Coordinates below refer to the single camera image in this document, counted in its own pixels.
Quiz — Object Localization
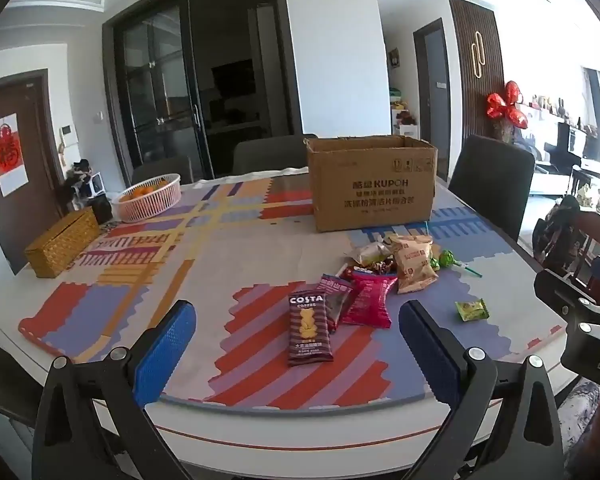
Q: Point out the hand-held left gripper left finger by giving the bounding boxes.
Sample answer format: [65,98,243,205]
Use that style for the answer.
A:
[32,300,198,480]

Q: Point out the black glass sliding door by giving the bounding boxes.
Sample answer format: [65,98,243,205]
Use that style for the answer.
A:
[101,0,301,183]

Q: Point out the colourful patterned table mat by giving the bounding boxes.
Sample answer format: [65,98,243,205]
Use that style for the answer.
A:
[17,175,566,411]

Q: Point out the dark interior door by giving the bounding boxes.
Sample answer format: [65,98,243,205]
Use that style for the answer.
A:
[412,17,452,181]

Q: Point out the white small shelf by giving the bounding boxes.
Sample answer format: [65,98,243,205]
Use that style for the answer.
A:
[77,172,106,201]

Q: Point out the grey dining chair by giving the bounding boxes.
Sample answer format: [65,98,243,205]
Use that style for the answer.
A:
[447,134,537,243]
[130,154,195,187]
[232,134,318,176]

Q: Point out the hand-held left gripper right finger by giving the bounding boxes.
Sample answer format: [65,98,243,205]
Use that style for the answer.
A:
[399,300,566,480]

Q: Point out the green lollipop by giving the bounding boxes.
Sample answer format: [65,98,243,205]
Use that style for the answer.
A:
[430,249,483,278]

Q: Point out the gold wall ornament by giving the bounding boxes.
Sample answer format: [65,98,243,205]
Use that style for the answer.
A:
[469,31,487,81]

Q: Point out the black piano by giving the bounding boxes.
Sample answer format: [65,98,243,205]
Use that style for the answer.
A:
[544,120,600,196]

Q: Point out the small green candy packet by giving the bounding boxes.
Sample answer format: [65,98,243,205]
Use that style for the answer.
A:
[455,298,490,322]

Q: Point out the yellow woven tissue box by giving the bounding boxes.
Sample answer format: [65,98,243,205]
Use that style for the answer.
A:
[25,207,102,279]

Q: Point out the pale snack packet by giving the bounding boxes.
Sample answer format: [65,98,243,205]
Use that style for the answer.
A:
[351,241,395,266]

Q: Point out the small black box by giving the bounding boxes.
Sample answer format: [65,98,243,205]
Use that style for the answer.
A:
[91,196,114,225]

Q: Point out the red foil balloons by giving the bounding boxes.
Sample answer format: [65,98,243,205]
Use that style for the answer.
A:
[485,80,529,128]

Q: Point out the brown striped biscuit packet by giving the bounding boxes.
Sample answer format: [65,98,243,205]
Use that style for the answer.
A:
[286,291,334,367]

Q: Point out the red paper door poster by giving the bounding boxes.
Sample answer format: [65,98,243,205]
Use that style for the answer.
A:
[0,112,28,197]

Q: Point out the brown entrance door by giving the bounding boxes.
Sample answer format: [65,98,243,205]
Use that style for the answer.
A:
[0,69,66,276]

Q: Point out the dark red snack packet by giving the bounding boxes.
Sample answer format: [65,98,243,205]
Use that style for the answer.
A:
[316,274,357,332]

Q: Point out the white plastic basket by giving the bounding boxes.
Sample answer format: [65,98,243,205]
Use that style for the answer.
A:
[111,173,182,223]

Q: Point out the brown cardboard box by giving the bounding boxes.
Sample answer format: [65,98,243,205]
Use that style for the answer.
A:
[306,135,438,233]

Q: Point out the pile of oranges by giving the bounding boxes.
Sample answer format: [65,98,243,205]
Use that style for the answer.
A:
[120,183,168,202]

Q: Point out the tan snack packet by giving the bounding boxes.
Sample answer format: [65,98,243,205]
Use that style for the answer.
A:
[391,235,440,295]

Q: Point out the magenta snack packet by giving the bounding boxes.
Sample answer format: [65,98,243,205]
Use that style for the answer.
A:
[340,270,398,329]

